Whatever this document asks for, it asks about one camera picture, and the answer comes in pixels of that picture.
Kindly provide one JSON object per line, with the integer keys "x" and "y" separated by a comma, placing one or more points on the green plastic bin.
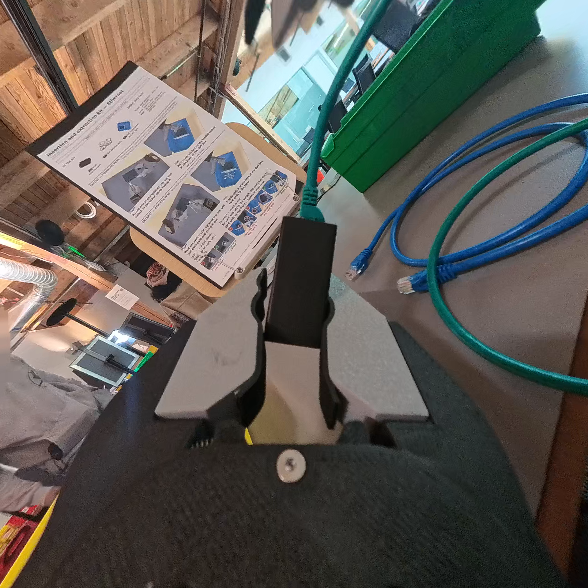
{"x": 413, "y": 92}

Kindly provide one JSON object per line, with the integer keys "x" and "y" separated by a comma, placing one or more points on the grey panel on tripod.
{"x": 103, "y": 363}
{"x": 147, "y": 328}

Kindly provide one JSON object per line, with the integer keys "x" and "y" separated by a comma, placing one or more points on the silver duct pipe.
{"x": 27, "y": 280}

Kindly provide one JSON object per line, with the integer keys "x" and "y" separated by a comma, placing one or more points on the instruction sheet on stand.
{"x": 183, "y": 271}

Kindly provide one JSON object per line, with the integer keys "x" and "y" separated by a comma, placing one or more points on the black ethernet switch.
{"x": 298, "y": 285}

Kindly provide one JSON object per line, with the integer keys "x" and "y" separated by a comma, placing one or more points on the black round speaker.
{"x": 49, "y": 232}

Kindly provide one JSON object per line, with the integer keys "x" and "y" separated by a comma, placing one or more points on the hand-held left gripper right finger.
{"x": 376, "y": 367}

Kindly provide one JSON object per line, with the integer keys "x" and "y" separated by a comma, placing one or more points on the black floor lamp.
{"x": 62, "y": 312}

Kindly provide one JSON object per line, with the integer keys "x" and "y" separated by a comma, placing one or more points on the leopard print cloth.
{"x": 160, "y": 280}

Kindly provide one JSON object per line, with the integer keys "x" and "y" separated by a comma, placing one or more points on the printed instruction sheet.
{"x": 160, "y": 160}

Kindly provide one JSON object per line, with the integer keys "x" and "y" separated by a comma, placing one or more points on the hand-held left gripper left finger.
{"x": 216, "y": 358}

